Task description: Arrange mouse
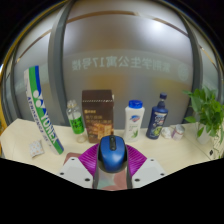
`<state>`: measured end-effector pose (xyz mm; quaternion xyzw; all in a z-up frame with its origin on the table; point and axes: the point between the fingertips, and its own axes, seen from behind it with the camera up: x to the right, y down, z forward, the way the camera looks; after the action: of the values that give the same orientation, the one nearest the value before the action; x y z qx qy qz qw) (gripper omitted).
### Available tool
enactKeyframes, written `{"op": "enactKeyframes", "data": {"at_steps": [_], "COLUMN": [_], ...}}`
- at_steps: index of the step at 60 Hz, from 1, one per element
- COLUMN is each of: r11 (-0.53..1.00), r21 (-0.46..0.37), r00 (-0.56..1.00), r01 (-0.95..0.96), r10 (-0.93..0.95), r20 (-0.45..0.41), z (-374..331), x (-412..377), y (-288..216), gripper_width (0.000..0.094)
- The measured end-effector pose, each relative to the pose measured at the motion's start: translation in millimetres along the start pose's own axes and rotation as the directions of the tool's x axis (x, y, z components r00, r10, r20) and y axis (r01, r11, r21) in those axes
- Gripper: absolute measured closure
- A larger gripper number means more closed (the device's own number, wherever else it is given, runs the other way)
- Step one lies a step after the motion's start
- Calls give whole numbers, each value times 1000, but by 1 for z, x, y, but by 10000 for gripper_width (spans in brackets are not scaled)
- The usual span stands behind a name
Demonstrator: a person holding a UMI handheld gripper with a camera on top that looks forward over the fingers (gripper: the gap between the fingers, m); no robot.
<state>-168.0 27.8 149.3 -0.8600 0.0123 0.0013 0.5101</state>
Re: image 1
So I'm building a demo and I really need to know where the green plant in white pot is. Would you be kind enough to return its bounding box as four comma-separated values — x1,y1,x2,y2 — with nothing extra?
182,86,224,159

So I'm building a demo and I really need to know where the white lotion bottle blue cap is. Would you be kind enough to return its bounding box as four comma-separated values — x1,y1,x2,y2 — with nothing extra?
123,99,146,143

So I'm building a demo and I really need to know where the blue computer mouse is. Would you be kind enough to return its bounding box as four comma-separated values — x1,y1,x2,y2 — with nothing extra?
98,134,128,174

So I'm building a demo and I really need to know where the crumpled white tissue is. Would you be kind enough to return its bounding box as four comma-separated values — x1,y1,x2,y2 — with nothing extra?
161,126,174,140

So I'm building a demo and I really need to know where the brown cardboard box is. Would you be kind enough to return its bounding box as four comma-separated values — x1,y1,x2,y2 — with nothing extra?
81,89,115,144

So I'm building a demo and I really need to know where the white jar silver lid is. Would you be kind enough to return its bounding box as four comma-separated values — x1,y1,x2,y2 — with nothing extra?
171,124,186,141

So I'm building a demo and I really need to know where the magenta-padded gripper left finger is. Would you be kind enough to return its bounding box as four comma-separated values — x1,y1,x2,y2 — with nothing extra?
59,142,103,190

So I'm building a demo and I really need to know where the dark blue pump bottle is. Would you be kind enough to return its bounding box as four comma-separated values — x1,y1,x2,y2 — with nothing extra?
145,92,169,141

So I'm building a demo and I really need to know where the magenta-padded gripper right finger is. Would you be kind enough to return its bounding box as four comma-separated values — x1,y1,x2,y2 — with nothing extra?
125,143,167,190

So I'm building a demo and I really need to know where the small white patterned packet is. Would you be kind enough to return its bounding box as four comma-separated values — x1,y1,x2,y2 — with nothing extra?
28,139,45,158

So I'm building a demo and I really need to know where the white green shuttlecock tube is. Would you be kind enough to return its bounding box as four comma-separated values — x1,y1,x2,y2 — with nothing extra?
23,65,65,156

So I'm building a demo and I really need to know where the floral pastel mouse pad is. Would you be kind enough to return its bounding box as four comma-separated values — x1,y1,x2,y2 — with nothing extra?
63,151,129,192

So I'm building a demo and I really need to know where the clear bottle green label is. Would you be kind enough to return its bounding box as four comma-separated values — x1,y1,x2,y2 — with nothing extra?
65,99,88,144

